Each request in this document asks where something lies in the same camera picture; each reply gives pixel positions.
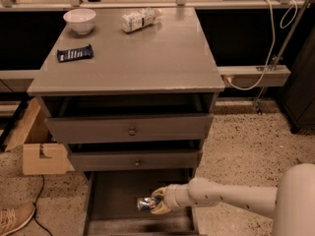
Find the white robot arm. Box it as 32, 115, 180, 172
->
152, 164, 315, 236

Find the grey bottom drawer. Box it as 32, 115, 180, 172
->
81, 169, 199, 236

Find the white plastic bottle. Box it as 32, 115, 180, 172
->
121, 8, 162, 33

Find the grey drawer cabinet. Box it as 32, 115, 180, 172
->
27, 6, 226, 236

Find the white hanging cable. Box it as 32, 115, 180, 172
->
224, 0, 299, 91

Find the cardboard box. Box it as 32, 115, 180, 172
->
5, 98, 74, 175

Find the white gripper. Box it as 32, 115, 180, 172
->
151, 184, 191, 215

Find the tan sneaker shoe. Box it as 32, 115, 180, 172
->
0, 202, 35, 236

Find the white ceramic bowl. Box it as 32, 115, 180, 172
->
63, 8, 96, 34

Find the black floor cable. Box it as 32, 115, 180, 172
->
32, 174, 54, 236

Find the grey drawer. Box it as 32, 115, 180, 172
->
70, 150, 203, 171
81, 169, 199, 236
44, 114, 213, 144

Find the grey wall rail shelf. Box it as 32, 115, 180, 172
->
219, 65, 290, 89

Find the grey middle drawer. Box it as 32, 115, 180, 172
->
70, 150, 203, 171

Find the grey top drawer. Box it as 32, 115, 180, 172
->
44, 114, 213, 144

